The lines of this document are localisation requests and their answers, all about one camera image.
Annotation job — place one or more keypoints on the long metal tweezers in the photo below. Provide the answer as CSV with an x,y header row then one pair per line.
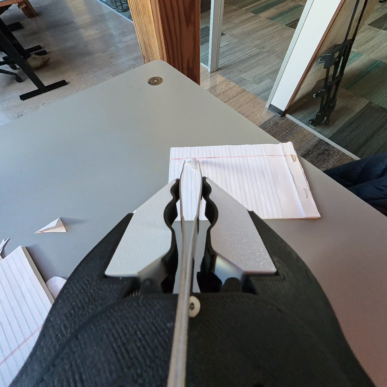
x,y
181,332

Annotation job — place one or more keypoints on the lined notepad brown backing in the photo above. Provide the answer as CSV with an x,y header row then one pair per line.
x,y
257,181

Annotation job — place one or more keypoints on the scattered lined paper scraps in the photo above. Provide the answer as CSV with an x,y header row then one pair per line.
x,y
53,227

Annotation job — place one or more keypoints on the black folding hand cart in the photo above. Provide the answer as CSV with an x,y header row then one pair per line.
x,y
332,75

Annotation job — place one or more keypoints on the grey desk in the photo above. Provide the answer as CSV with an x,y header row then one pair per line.
x,y
90,151

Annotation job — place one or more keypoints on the white door frame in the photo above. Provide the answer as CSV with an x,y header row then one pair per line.
x,y
216,33

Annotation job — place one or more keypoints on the grey side table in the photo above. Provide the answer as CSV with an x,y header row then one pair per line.
x,y
33,81

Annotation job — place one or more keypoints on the white cabinet panel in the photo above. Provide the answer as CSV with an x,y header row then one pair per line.
x,y
299,51

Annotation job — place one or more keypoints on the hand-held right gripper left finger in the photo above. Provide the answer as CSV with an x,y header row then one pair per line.
x,y
139,242

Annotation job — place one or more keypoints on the dark puffer jacket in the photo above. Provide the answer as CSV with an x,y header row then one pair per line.
x,y
362,184

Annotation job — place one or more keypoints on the black desk grommet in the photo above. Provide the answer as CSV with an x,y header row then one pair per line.
x,y
155,81

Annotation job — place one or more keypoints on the lined notepad printed label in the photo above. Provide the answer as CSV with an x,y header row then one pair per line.
x,y
18,302

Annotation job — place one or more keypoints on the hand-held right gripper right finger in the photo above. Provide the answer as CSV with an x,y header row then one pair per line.
x,y
242,242

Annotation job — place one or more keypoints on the small rectangular paper scrap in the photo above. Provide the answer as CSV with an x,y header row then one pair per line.
x,y
191,161

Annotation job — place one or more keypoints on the wooden post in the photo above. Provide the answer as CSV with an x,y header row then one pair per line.
x,y
166,36

